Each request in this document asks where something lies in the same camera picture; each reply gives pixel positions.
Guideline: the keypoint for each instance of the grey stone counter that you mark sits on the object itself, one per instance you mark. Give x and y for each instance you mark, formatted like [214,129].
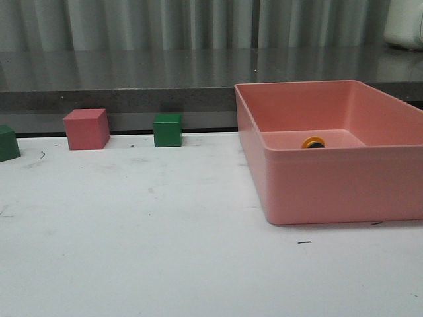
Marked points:
[38,89]

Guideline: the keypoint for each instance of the yellow push button switch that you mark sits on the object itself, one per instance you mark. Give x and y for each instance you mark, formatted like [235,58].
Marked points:
[313,142]

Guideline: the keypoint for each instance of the pink plastic bin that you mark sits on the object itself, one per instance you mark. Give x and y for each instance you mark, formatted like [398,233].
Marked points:
[369,170]

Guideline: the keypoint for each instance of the green cube block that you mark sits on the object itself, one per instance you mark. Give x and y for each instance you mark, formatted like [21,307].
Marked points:
[167,130]

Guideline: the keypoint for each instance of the pink cube block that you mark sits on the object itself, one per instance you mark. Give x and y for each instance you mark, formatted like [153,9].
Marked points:
[87,129]

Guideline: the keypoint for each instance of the grey curtain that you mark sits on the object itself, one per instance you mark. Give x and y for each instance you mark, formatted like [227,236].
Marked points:
[45,26]

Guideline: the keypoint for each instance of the green block at left edge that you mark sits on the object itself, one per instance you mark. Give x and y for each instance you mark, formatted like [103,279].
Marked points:
[9,148]

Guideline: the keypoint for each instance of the white rice cooker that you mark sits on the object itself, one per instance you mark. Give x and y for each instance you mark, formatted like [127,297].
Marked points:
[404,24]

